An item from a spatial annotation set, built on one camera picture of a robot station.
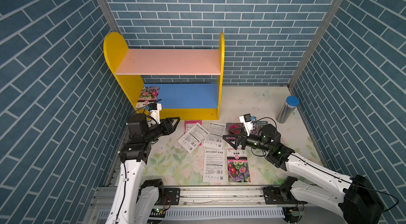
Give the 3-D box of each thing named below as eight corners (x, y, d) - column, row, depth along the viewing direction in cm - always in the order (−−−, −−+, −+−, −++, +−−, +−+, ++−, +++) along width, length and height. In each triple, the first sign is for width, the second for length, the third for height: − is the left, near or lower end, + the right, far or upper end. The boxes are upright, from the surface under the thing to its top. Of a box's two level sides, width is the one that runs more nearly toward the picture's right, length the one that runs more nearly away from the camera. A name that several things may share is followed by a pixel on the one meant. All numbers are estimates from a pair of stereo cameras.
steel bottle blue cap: (274, 123, 104) (286, 104, 88) (275, 114, 109) (287, 94, 93) (284, 126, 103) (299, 107, 87) (285, 117, 108) (299, 97, 92)
